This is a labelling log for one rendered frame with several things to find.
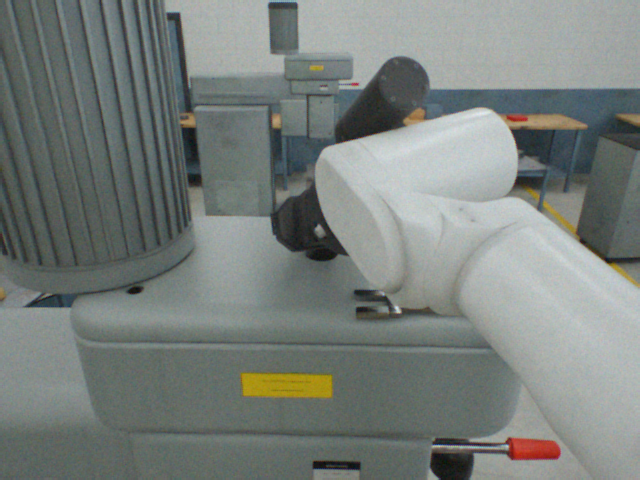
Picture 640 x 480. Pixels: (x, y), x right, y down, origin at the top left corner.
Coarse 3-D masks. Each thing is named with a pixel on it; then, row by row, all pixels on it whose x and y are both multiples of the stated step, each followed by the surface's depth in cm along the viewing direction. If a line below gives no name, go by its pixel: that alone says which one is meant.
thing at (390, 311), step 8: (360, 296) 46; (368, 296) 46; (376, 296) 46; (384, 296) 46; (392, 304) 45; (360, 312) 44; (368, 312) 44; (376, 312) 44; (384, 312) 44; (392, 312) 44; (400, 312) 44; (432, 312) 45
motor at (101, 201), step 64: (0, 0) 37; (64, 0) 38; (128, 0) 42; (0, 64) 39; (64, 64) 40; (128, 64) 43; (0, 128) 41; (64, 128) 41; (128, 128) 44; (0, 192) 44; (64, 192) 44; (128, 192) 46; (0, 256) 50; (64, 256) 46; (128, 256) 48
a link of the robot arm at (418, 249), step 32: (320, 160) 31; (352, 160) 28; (320, 192) 32; (352, 192) 27; (384, 192) 26; (416, 192) 25; (352, 224) 29; (384, 224) 25; (416, 224) 24; (448, 224) 24; (480, 224) 23; (512, 224) 23; (352, 256) 30; (384, 256) 25; (416, 256) 24; (448, 256) 24; (480, 256) 23; (384, 288) 27; (416, 288) 26; (448, 288) 25
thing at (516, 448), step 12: (432, 444) 54; (444, 444) 54; (456, 444) 54; (468, 444) 54; (480, 444) 54; (492, 444) 54; (504, 444) 54; (516, 444) 54; (528, 444) 54; (540, 444) 54; (552, 444) 54; (516, 456) 53; (528, 456) 53; (540, 456) 53; (552, 456) 53
